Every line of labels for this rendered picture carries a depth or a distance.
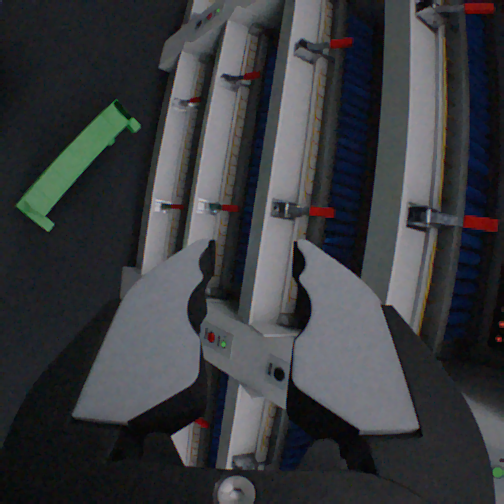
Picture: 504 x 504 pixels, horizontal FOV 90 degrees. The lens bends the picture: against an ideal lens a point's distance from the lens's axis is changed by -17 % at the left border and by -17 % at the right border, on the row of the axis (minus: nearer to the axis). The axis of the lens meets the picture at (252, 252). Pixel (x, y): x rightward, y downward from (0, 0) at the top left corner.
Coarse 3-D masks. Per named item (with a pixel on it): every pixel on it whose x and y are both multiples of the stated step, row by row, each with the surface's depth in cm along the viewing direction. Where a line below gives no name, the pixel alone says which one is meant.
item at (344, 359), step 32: (320, 256) 10; (320, 288) 9; (352, 288) 9; (320, 320) 8; (352, 320) 8; (384, 320) 8; (320, 352) 7; (352, 352) 7; (384, 352) 7; (288, 384) 7; (320, 384) 6; (352, 384) 6; (384, 384) 6; (288, 416) 7; (320, 416) 6; (352, 416) 5; (384, 416) 5
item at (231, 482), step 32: (160, 448) 5; (320, 448) 5; (64, 480) 4; (96, 480) 4; (128, 480) 4; (160, 480) 4; (192, 480) 4; (224, 480) 4; (256, 480) 4; (288, 480) 4; (320, 480) 4; (352, 480) 4; (384, 480) 4
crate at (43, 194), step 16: (112, 112) 57; (128, 112) 60; (96, 128) 56; (112, 128) 58; (128, 128) 62; (80, 144) 54; (96, 144) 56; (64, 160) 52; (80, 160) 55; (48, 176) 51; (64, 176) 53; (32, 192) 49; (48, 192) 51; (64, 192) 53; (32, 208) 50; (48, 208) 52; (48, 224) 52
